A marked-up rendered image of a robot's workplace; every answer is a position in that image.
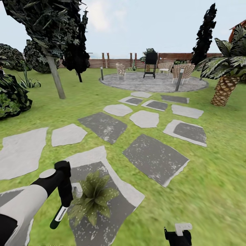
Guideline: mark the pot plant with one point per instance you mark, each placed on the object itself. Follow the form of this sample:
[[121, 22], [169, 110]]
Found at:
[[94, 198]]

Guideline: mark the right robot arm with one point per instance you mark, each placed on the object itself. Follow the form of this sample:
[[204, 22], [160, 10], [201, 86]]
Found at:
[[181, 237]]

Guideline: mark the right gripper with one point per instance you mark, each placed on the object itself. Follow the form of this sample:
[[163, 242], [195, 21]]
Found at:
[[175, 240]]

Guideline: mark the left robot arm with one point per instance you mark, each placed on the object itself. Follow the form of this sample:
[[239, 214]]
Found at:
[[16, 214]]

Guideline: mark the insectifuge atomizer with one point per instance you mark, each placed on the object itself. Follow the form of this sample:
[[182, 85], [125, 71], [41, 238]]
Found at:
[[58, 217]]

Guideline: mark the charcoal grill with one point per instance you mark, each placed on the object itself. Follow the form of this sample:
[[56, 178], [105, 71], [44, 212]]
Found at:
[[151, 58]]

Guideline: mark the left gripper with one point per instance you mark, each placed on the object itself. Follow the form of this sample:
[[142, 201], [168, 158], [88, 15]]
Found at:
[[65, 194]]

